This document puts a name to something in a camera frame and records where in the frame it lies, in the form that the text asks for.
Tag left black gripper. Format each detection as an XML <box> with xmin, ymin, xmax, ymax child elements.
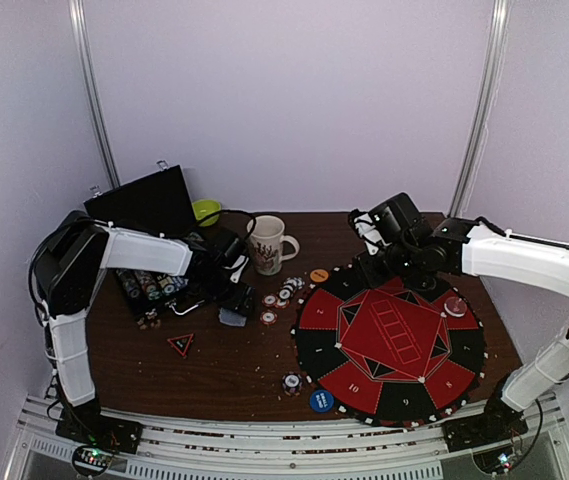
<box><xmin>196</xmin><ymin>270</ymin><xmax>258</xmax><ymax>317</ymax></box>

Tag blue playing card deck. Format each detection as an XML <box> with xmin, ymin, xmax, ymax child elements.
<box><xmin>218</xmin><ymin>308</ymin><xmax>247</xmax><ymax>328</ymax></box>

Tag red triangular chip holder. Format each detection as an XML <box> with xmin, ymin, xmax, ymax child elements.
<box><xmin>167</xmin><ymin>333</ymin><xmax>194</xmax><ymax>358</ymax></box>

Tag clear red round button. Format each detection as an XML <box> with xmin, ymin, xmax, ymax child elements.
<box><xmin>444</xmin><ymin>296</ymin><xmax>468</xmax><ymax>318</ymax></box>

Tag stack of poker chips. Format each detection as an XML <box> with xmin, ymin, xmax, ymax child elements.
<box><xmin>275</xmin><ymin>277</ymin><xmax>305</xmax><ymax>308</ymax></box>

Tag orange big blind button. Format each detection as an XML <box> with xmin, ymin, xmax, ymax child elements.
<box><xmin>309</xmin><ymin>269</ymin><xmax>329</xmax><ymax>283</ymax></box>

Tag blue small blind button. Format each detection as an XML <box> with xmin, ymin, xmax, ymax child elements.
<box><xmin>309</xmin><ymin>389</ymin><xmax>335</xmax><ymax>414</ymax></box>

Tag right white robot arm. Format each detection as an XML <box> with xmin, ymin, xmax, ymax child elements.
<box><xmin>348</xmin><ymin>193</ymin><xmax>569</xmax><ymax>442</ymax></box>

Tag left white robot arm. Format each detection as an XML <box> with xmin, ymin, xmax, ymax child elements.
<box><xmin>27</xmin><ymin>210</ymin><xmax>255</xmax><ymax>444</ymax></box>

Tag small card decks in case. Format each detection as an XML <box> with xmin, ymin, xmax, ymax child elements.
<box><xmin>158</xmin><ymin>275</ymin><xmax>188</xmax><ymax>296</ymax></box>

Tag front right chip row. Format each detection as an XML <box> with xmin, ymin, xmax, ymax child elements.
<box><xmin>133</xmin><ymin>270</ymin><xmax>161</xmax><ymax>300</ymax></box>

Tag chip row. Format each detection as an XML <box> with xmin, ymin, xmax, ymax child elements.
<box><xmin>115</xmin><ymin>269</ymin><xmax>141</xmax><ymax>299</ymax></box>
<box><xmin>133</xmin><ymin>270</ymin><xmax>161</xmax><ymax>300</ymax></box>

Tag loose chip middle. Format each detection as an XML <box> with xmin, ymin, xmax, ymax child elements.
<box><xmin>262</xmin><ymin>294</ymin><xmax>278</xmax><ymax>307</ymax></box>

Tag loose chip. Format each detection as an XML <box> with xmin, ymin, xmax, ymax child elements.
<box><xmin>262</xmin><ymin>294</ymin><xmax>278</xmax><ymax>307</ymax></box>
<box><xmin>260</xmin><ymin>310</ymin><xmax>278</xmax><ymax>325</ymax></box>

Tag green plastic bowl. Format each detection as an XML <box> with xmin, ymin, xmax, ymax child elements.
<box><xmin>192</xmin><ymin>199</ymin><xmax>222</xmax><ymax>227</ymax></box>

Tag white floral ceramic mug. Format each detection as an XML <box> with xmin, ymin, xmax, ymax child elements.
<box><xmin>246</xmin><ymin>215</ymin><xmax>300</xmax><ymax>276</ymax></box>

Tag loose chip front left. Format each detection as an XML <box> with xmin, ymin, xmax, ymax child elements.
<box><xmin>260</xmin><ymin>310</ymin><xmax>278</xmax><ymax>325</ymax></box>

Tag front left chip row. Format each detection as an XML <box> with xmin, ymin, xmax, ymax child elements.
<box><xmin>115</xmin><ymin>269</ymin><xmax>141</xmax><ymax>299</ymax></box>

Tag black poker chip case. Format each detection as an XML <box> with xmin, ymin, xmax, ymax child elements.
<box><xmin>84</xmin><ymin>166</ymin><xmax>224</xmax><ymax>327</ymax></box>

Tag round red black poker mat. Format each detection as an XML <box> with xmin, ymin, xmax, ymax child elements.
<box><xmin>291</xmin><ymin>267</ymin><xmax>488</xmax><ymax>428</ymax></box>

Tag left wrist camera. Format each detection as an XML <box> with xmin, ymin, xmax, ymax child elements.
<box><xmin>228</xmin><ymin>255</ymin><xmax>250</xmax><ymax>283</ymax></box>

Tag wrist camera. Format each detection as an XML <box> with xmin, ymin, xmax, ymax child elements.
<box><xmin>351</xmin><ymin>210</ymin><xmax>384</xmax><ymax>256</ymax></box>
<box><xmin>228</xmin><ymin>255</ymin><xmax>250</xmax><ymax>283</ymax></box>

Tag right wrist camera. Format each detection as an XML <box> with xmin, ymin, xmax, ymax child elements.
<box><xmin>351</xmin><ymin>210</ymin><xmax>384</xmax><ymax>256</ymax></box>

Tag aluminium front rail base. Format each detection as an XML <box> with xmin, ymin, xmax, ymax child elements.
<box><xmin>6</xmin><ymin>392</ymin><xmax>569</xmax><ymax>480</ymax></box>

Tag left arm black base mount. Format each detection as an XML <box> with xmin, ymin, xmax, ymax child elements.
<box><xmin>55</xmin><ymin>408</ymin><xmax>143</xmax><ymax>454</ymax></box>

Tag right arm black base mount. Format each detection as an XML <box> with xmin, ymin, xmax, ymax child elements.
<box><xmin>442</xmin><ymin>408</ymin><xmax>529</xmax><ymax>452</ymax></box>

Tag right aluminium frame post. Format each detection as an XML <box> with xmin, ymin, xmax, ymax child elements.
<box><xmin>448</xmin><ymin>0</ymin><xmax>511</xmax><ymax>217</ymax></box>

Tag aluminium frame post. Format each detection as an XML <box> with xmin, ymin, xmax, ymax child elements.
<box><xmin>68</xmin><ymin>0</ymin><xmax>121</xmax><ymax>189</ymax></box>
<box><xmin>448</xmin><ymin>0</ymin><xmax>511</xmax><ymax>217</ymax></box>

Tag left aluminium frame post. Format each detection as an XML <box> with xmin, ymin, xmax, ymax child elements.
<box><xmin>68</xmin><ymin>0</ymin><xmax>121</xmax><ymax>189</ymax></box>

